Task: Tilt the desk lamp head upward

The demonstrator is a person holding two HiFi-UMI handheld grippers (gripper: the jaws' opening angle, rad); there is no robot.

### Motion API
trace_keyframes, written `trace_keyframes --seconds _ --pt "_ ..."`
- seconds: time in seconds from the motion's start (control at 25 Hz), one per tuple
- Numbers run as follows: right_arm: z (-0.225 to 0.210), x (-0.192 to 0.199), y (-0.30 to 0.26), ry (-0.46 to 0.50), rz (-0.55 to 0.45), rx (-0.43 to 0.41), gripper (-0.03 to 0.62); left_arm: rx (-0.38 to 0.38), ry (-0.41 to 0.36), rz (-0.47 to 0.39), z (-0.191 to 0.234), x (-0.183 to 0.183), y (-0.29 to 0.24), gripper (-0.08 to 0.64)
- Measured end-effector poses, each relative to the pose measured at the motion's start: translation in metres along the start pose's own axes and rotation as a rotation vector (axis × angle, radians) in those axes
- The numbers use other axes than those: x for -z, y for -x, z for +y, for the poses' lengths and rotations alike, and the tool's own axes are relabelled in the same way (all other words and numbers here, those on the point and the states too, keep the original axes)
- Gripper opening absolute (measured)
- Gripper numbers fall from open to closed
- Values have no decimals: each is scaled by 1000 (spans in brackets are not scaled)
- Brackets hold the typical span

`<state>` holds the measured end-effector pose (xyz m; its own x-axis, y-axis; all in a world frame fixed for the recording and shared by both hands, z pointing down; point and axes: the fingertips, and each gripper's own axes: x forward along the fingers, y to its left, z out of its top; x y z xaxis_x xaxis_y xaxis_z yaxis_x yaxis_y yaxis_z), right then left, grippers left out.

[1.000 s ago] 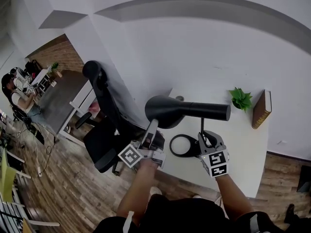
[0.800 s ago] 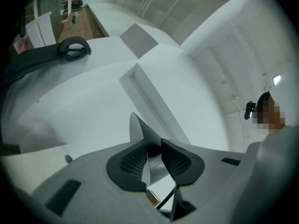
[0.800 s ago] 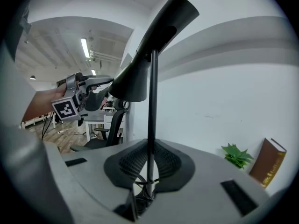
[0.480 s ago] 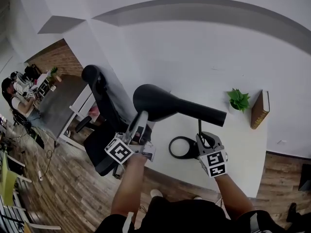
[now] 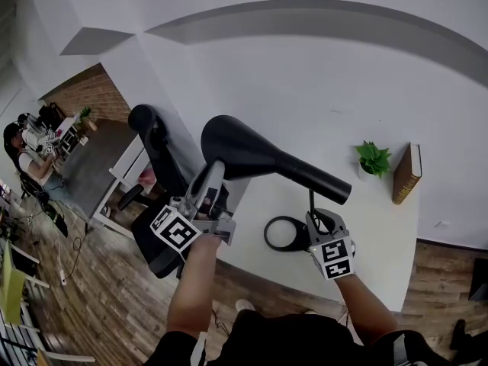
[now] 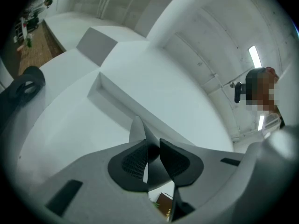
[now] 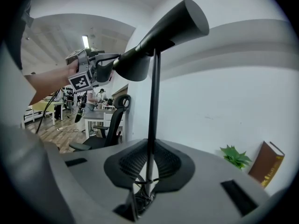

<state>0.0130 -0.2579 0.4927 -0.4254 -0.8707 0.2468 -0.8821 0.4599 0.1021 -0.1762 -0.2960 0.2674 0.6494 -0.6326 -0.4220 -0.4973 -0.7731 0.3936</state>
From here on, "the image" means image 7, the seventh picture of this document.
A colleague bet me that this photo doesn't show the black office chair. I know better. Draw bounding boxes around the black office chair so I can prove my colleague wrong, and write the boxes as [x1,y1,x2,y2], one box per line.
[69,94,132,152]

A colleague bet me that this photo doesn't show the brown hardcover book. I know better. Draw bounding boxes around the brown hardcover book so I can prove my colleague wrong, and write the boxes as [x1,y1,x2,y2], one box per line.
[248,140,285,189]

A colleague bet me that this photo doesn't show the green potted plant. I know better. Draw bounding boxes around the green potted plant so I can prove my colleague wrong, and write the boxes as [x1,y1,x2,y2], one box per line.
[219,144,253,171]

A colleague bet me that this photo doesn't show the black desk lamp pole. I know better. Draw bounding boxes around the black desk lamp pole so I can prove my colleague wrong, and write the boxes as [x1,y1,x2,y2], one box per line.
[144,48,162,196]

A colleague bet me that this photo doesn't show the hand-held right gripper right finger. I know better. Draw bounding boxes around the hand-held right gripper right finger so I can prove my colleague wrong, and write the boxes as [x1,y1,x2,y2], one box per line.
[153,139,196,193]

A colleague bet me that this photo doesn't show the yellow-green topped table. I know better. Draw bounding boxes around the yellow-green topped table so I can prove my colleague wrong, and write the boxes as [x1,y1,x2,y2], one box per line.
[29,100,64,126]

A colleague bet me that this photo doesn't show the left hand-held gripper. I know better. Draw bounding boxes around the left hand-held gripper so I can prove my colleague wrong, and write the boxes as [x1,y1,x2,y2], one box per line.
[65,48,121,92]

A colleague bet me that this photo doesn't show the person's left forearm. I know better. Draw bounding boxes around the person's left forearm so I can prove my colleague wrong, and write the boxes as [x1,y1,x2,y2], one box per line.
[24,59,79,106]

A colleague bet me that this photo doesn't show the white table grey top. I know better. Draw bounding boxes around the white table grey top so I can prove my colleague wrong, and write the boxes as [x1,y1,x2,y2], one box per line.
[82,109,117,140]

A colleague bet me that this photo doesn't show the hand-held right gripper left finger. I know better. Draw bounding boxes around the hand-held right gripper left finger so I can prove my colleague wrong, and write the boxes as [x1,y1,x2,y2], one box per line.
[104,139,149,191]

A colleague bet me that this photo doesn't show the person's dark sleeve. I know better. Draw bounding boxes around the person's dark sleeve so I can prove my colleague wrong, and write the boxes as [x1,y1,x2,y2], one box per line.
[4,0,35,70]

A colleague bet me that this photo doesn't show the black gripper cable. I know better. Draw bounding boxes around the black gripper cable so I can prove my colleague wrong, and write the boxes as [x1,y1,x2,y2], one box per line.
[35,90,60,134]

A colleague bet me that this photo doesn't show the black desk lamp head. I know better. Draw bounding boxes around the black desk lamp head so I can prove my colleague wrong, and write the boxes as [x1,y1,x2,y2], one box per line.
[113,0,210,82]

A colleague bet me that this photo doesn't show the wooden door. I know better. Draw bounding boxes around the wooden door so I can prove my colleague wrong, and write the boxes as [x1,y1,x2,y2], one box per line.
[111,84,129,100]

